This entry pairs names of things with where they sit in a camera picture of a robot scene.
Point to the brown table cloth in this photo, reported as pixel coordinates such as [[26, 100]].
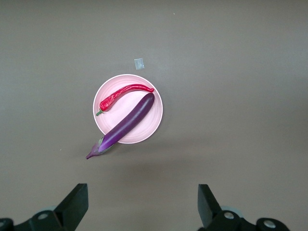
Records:
[[216, 48]]

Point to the pink round plate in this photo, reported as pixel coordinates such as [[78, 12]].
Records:
[[127, 106]]

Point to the red chili pepper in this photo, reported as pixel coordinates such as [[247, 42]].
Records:
[[113, 98]]

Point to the purple eggplant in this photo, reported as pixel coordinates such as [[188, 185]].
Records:
[[130, 119]]

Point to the small clear tape piece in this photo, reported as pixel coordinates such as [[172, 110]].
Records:
[[139, 63]]

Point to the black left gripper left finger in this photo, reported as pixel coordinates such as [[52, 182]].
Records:
[[69, 211]]

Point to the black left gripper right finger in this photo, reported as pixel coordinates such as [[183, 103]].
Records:
[[211, 211]]

